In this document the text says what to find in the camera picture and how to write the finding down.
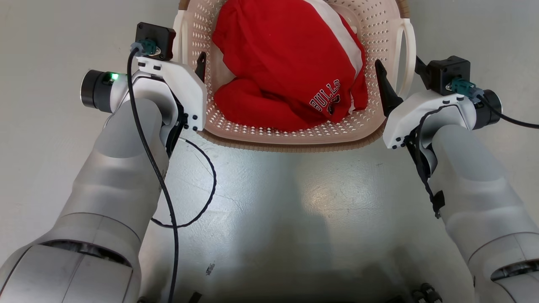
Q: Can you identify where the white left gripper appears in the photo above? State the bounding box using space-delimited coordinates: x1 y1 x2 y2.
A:
134 51 208 131

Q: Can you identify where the beige perforated plastic laundry basket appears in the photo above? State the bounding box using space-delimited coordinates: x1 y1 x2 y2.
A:
173 0 417 153

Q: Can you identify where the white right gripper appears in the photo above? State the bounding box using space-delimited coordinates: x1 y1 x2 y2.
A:
374 56 477 150

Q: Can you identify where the braided black right gripper cable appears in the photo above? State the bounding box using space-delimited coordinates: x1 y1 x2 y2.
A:
405 104 446 220

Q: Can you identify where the thick black camera cable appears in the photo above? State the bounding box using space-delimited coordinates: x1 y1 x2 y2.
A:
126 39 180 303
450 77 539 129

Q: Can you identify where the red white Bulls garment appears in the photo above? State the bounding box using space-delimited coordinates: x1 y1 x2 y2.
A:
212 0 369 133

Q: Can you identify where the thick black left camera cable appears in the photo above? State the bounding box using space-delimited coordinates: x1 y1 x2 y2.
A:
126 39 180 303

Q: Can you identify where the thin black left gripper cable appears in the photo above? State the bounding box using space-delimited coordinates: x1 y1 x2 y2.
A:
150 136 218 229

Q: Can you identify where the thick black right camera cable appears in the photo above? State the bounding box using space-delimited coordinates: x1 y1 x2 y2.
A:
450 77 539 129

